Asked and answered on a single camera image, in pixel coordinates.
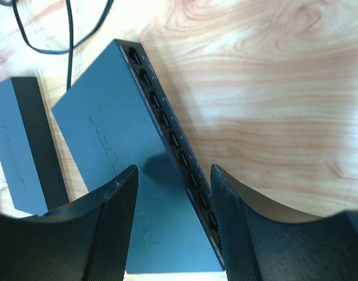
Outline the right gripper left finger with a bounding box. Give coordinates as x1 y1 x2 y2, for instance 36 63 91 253
0 165 138 280

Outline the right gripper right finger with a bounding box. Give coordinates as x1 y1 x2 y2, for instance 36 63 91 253
210 165 358 280

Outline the black network switch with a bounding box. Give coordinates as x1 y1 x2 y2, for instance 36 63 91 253
0 77 69 215
52 39 224 274

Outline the large adapter black cord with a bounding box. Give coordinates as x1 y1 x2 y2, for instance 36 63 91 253
11 0 115 88

